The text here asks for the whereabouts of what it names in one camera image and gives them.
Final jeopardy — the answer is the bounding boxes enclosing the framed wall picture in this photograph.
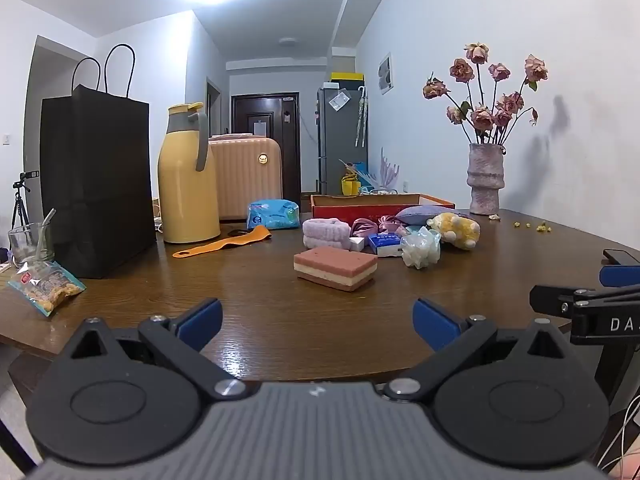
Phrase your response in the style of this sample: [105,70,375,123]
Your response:
[378,52,394,96]

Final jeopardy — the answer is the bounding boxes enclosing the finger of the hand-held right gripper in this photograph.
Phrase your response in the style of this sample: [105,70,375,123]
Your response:
[529,284,640,319]
[599,248,640,288]

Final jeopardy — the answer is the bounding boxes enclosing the black paper bag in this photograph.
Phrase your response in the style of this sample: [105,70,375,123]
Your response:
[40,44,157,280]

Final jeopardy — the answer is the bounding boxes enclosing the red cardboard box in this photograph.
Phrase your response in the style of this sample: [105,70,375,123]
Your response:
[310,193,457,222]

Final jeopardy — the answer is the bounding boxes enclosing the pink textured vase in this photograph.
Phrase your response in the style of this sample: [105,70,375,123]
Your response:
[467,143,507,216]

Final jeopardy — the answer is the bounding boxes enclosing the purple cushion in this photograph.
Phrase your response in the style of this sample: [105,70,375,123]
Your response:
[395,205,453,226]

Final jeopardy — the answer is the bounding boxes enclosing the pink ribbed suitcase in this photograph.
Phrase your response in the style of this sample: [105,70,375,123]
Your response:
[207,134,283,222]

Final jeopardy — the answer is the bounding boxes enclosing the grey refrigerator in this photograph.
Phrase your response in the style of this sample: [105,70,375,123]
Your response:
[317,86,369,196]

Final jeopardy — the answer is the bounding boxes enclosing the glass cup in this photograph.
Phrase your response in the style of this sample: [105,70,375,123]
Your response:
[8,222,55,267]

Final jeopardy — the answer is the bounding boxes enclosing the pink layered sponge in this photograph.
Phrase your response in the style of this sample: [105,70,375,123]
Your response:
[293,247,379,293]

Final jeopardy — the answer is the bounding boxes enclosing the grey room door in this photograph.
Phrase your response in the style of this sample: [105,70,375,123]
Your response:
[206,77,222,137]

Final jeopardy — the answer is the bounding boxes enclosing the white folded umbrella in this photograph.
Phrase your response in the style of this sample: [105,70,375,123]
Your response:
[355,86,369,148]

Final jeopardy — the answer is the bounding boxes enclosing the yellow white plush toy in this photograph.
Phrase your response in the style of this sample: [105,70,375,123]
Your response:
[426,212,481,251]

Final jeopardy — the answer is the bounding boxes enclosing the white cables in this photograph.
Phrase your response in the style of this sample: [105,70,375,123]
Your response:
[597,395,640,476]

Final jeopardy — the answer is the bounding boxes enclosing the clear plastic item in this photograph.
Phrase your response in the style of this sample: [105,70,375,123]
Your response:
[401,226,442,269]

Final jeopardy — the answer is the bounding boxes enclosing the blue tissue packet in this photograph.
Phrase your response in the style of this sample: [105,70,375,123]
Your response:
[368,232,407,258]

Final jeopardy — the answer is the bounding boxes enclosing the blue wet wipes pack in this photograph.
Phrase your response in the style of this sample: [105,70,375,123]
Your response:
[246,200,301,231]

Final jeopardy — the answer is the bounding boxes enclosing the dark brown entrance door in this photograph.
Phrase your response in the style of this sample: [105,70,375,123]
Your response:
[231,92,301,201]

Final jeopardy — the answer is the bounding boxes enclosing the yellow thermos jug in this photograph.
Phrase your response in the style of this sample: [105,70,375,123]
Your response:
[157,102,221,245]

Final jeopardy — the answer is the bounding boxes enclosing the black tripod with camera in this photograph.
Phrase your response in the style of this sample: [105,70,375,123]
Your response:
[11,170,41,233]

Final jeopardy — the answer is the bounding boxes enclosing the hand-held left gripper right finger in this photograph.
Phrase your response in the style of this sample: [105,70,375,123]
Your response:
[384,298,576,403]

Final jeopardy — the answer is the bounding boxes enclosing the purple decorative plumes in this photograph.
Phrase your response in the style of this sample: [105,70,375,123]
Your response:
[377,147,402,192]

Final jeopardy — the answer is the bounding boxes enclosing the clear snack bag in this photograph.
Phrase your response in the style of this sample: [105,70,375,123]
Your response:
[7,261,87,317]

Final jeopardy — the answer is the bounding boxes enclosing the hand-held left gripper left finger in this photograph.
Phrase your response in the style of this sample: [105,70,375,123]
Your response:
[59,298,247,401]

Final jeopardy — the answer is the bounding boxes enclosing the bunch of dried roses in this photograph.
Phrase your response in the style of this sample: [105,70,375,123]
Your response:
[423,41,549,147]

